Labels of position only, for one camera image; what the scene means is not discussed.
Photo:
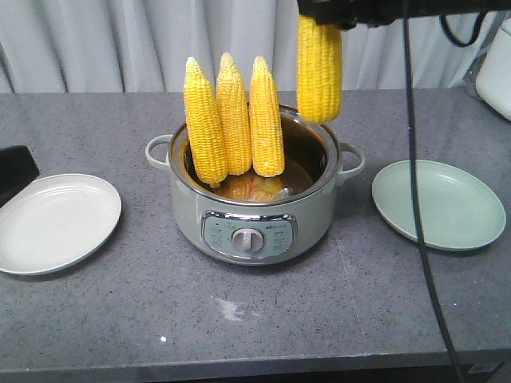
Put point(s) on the yellow corn cob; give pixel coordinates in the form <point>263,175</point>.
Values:
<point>266,129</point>
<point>319,71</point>
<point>204,127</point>
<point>233,107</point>

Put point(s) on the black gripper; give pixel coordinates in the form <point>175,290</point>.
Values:
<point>346,15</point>

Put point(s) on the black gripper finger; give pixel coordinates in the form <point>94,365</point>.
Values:
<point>18,170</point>

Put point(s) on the green round plate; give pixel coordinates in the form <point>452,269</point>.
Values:
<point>458,211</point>

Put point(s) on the white pleated curtain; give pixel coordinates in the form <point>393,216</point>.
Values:
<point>142,46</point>

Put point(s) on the white rice cooker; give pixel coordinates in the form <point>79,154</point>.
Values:
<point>493,79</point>

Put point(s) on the white round plate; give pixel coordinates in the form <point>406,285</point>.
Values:
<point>57,221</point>

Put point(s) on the green electric cooking pot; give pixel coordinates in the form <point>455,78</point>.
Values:
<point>227,224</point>

